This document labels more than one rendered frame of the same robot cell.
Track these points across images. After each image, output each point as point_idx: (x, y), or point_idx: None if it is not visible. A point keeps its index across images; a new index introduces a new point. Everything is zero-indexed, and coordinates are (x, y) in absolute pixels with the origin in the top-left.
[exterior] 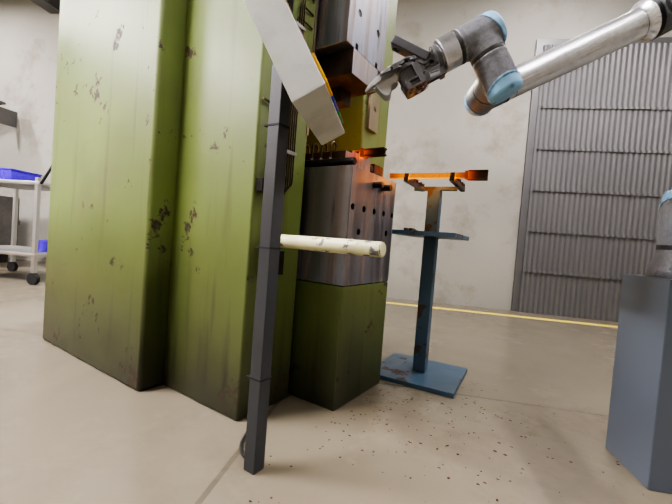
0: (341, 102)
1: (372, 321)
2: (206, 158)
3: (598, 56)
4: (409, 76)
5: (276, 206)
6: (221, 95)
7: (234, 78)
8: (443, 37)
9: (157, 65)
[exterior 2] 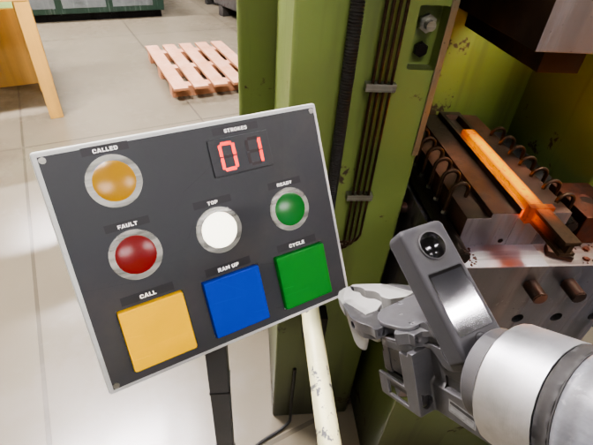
0: (542, 71)
1: None
2: None
3: None
4: (399, 362)
5: (213, 364)
6: (281, 71)
7: (284, 57)
8: (497, 382)
9: None
